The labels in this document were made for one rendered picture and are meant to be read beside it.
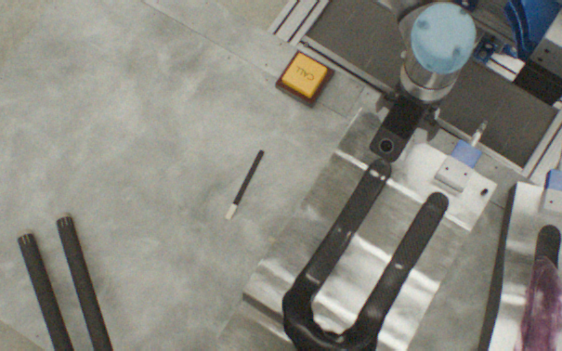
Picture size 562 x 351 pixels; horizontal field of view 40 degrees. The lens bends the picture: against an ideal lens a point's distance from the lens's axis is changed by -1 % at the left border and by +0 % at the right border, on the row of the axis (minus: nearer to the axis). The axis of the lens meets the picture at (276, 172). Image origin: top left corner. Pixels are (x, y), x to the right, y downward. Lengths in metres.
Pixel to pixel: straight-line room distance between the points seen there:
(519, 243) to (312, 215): 0.35
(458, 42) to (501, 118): 1.16
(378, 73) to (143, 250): 0.95
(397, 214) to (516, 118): 0.89
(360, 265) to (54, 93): 0.65
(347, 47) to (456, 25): 1.17
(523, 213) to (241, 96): 0.54
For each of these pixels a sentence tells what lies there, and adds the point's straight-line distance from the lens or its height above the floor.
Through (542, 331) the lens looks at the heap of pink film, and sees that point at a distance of 1.29.
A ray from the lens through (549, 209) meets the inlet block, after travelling 1.37.
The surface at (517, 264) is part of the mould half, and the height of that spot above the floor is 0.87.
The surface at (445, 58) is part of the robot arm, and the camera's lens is 0.97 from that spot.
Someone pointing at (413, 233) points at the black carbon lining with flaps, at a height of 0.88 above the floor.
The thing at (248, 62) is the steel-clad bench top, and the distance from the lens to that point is 1.48.
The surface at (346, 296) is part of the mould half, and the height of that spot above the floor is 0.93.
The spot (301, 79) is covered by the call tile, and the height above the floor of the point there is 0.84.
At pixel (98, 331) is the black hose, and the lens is 1.31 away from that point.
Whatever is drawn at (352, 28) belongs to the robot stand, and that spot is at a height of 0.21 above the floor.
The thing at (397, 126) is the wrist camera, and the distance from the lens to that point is 1.14.
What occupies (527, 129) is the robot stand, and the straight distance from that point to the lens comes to 2.13.
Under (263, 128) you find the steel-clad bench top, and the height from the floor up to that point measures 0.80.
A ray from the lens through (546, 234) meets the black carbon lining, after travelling 1.39.
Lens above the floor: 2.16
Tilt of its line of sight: 75 degrees down
